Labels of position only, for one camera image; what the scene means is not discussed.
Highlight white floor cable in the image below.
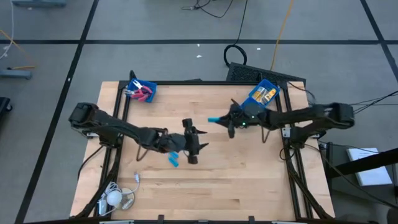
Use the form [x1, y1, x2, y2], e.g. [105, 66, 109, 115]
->
[0, 0, 16, 60]

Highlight yellow floor cable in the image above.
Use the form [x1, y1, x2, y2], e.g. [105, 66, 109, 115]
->
[0, 28, 37, 71]

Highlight black perforated computer case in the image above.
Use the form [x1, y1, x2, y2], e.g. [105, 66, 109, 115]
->
[226, 62, 307, 84]

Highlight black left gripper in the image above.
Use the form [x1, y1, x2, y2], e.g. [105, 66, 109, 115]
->
[157, 118, 210, 165]

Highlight white booklet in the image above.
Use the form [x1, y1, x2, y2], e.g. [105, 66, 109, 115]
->
[346, 147, 393, 187]

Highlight white ball lamp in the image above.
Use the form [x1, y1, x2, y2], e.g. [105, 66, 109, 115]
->
[106, 189, 123, 207]

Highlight thin black floor cable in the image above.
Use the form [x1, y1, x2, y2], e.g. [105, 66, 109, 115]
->
[351, 90, 398, 108]
[353, 93, 398, 115]

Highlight long black floor cable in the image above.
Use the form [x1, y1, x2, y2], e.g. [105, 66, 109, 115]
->
[310, 144, 398, 209]

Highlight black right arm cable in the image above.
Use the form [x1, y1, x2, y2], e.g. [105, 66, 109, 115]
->
[260, 126, 272, 144]

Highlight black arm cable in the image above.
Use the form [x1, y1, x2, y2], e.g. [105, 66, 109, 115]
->
[260, 126, 272, 144]
[136, 145, 149, 162]

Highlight round wooden lamp base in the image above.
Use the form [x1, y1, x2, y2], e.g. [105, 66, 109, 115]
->
[119, 187, 136, 210]

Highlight white lamp cable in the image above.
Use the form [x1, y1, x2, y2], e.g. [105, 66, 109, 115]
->
[101, 172, 141, 215]

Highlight dark round object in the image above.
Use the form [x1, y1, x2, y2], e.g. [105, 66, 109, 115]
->
[387, 207, 398, 224]

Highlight black floor cable with plug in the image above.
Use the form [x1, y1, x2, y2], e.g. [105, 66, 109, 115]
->
[182, 0, 234, 19]

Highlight blue plastic bin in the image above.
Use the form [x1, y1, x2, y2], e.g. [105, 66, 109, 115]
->
[247, 78, 281, 110]
[126, 78, 158, 103]

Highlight black aluminium table frame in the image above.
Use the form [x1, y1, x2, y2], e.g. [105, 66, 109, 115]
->
[73, 70, 333, 222]

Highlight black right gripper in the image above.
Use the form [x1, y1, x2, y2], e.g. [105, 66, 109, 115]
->
[218, 104, 265, 139]

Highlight black object at edge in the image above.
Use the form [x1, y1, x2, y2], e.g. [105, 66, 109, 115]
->
[0, 96, 13, 121]

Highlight yellow battery packets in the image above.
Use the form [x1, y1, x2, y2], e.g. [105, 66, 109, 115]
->
[252, 87, 266, 101]

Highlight black metal beam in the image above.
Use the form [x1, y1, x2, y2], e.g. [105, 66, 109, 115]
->
[326, 147, 398, 180]

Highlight black hanging cable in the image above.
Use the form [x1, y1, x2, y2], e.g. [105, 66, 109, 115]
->
[223, 0, 249, 68]

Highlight grey stand foot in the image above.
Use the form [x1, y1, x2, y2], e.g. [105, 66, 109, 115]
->
[0, 68, 34, 80]
[11, 0, 68, 9]

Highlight black left base cable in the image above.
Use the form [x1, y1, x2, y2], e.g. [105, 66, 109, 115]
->
[77, 144, 105, 181]

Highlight yellow hanging cable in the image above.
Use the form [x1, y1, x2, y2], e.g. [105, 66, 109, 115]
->
[269, 0, 295, 72]

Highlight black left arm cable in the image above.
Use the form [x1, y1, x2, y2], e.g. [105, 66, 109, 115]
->
[136, 145, 149, 162]

